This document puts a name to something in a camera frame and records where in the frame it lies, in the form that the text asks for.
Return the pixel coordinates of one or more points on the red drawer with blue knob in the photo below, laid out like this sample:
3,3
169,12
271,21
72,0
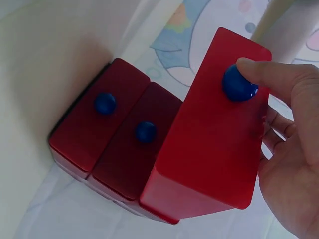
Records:
211,149
79,134
124,161

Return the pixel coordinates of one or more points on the person's right hand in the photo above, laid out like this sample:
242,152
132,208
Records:
294,149

